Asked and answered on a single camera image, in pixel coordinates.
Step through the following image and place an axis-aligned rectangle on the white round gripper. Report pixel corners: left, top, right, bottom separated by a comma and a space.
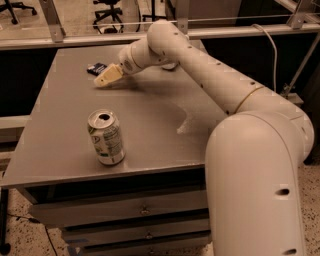
94, 45, 140, 87

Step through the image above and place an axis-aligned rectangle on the blue rxbar blueberry wrapper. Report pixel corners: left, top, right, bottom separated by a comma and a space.
87, 63, 106, 76

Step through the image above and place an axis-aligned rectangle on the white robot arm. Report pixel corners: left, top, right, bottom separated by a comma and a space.
95, 20, 314, 256

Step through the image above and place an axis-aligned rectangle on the opened green white soda can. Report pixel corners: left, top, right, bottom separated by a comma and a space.
87, 109, 125, 165

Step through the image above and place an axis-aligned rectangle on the white plastic bottle lying down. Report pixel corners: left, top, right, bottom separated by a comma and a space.
161, 63, 178, 71

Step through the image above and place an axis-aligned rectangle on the black office chair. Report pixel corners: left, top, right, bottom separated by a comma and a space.
0, 0, 37, 25
93, 0, 124, 34

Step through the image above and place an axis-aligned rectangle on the black office chair far left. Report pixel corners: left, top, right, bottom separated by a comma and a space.
0, 0, 37, 25

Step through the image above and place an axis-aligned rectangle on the grey drawer cabinet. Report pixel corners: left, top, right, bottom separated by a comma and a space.
2, 46, 224, 256

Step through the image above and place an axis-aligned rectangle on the white cable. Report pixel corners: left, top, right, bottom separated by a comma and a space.
252, 23, 279, 93

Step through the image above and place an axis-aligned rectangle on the black floor cable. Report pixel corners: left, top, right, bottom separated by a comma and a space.
6, 213, 59, 256

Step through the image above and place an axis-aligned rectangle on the metal railing frame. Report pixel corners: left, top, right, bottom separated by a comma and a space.
0, 0, 320, 49

